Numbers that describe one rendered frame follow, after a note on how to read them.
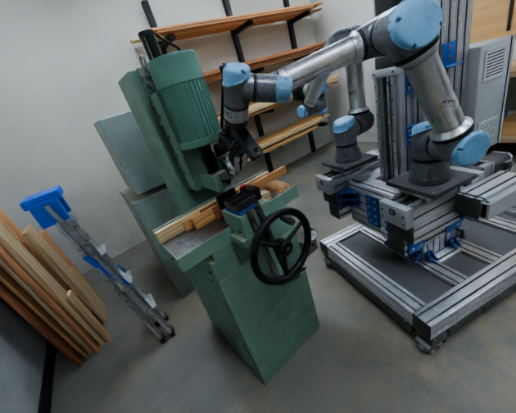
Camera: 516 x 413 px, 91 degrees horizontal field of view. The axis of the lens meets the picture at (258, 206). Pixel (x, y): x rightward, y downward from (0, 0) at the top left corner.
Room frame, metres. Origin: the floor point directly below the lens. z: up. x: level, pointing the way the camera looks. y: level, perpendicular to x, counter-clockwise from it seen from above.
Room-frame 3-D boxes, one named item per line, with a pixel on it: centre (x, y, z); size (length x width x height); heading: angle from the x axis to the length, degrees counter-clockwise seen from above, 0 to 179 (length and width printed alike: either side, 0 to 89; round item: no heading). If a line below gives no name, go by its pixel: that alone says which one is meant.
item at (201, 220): (0.99, 0.16, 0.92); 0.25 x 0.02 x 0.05; 121
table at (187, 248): (0.94, 0.09, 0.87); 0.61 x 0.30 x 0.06; 121
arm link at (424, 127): (0.89, -0.70, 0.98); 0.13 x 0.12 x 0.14; 178
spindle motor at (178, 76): (1.04, 0.13, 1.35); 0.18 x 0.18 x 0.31
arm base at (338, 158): (1.38, -0.59, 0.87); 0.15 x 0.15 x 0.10
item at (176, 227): (1.05, 0.16, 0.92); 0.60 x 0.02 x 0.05; 121
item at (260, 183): (1.09, 0.06, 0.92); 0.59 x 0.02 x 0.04; 121
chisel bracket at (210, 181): (1.06, 0.14, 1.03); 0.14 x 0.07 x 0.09; 31
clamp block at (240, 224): (0.87, 0.05, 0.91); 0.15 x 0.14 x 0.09; 121
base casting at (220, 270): (1.15, 0.20, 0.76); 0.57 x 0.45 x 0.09; 31
